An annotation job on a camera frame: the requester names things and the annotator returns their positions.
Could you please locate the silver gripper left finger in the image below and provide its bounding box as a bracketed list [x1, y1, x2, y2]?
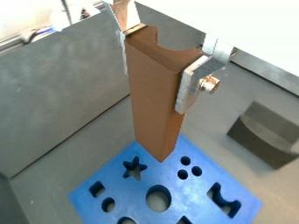
[103, 0, 146, 74]

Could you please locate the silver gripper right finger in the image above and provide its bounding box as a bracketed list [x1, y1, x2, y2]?
[175, 34, 234, 115]

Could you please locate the dark grey arch holder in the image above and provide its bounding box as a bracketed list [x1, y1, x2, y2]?
[227, 101, 299, 169]

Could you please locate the blue shape-sorter board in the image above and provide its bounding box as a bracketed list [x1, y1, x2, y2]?
[70, 136, 262, 224]

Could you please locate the brown arch-shaped block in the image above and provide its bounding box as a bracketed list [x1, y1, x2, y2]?
[126, 26, 202, 161]

